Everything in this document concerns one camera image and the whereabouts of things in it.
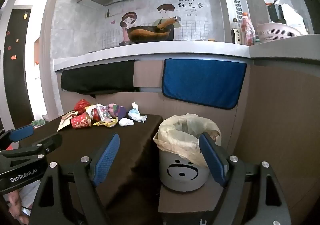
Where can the red crumpled plastic bag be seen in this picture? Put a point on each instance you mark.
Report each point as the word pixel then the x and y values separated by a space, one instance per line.
pixel 82 105

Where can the beige paper wrapper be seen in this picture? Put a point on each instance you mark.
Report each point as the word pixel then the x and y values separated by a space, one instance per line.
pixel 65 121

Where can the translucent plastic bin liner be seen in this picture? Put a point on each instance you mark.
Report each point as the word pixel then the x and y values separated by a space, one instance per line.
pixel 175 137

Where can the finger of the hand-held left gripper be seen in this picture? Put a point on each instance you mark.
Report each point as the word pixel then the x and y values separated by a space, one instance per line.
pixel 21 132
pixel 52 141

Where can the white smiley face trash bin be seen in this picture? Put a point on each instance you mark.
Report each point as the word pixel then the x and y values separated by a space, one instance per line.
pixel 185 172

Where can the person's left hand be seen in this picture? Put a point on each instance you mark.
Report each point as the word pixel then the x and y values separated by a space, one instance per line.
pixel 15 205

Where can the red bottle in plastic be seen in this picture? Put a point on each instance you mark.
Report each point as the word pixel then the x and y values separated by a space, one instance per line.
pixel 247 31

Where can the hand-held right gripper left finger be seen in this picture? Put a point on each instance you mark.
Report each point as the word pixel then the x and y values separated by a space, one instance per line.
pixel 107 157

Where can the red patterned paper cup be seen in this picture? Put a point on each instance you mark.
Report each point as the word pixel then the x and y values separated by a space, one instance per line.
pixel 80 122

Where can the black knife block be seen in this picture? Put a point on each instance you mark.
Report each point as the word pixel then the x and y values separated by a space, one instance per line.
pixel 275 12

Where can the crushed red drink can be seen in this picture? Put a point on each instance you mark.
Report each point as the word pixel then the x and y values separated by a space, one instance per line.
pixel 94 115

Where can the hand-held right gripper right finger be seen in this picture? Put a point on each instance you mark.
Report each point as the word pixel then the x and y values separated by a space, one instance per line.
pixel 212 160

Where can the purple pink snack wrapper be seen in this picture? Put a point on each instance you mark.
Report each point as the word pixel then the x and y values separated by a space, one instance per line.
pixel 116 111

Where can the pink white snack wrapper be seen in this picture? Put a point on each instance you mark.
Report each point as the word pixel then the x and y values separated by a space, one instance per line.
pixel 102 112

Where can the black fridge door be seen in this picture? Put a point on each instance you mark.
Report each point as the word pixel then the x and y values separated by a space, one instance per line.
pixel 17 77

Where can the white vent grille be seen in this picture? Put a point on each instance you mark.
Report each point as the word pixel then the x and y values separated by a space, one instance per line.
pixel 237 6

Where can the grey kitchen counter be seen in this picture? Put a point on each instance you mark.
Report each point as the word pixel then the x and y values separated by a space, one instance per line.
pixel 150 51

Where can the pink plastic basket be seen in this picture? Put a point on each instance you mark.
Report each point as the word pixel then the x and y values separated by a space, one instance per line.
pixel 275 32

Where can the dark sauce bottle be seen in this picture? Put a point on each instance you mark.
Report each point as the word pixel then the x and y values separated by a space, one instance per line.
pixel 236 36

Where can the white plastic bag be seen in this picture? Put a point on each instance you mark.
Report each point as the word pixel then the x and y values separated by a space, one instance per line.
pixel 296 18

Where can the green crumpled item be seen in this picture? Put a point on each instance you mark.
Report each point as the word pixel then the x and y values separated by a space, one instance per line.
pixel 38 123

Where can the pink yellow foil snack wrapper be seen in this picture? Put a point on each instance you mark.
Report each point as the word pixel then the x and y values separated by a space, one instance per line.
pixel 106 123

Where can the blue cloth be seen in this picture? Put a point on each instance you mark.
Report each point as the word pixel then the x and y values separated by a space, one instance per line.
pixel 202 82

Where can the blue white crumpled tissue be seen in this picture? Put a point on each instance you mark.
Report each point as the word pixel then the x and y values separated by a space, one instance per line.
pixel 136 114

